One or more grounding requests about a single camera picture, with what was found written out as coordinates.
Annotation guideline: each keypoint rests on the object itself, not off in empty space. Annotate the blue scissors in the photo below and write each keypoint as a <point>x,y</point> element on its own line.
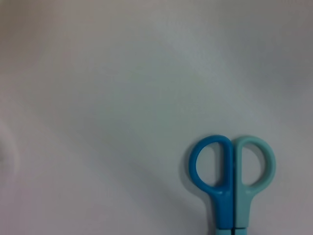
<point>225,208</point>

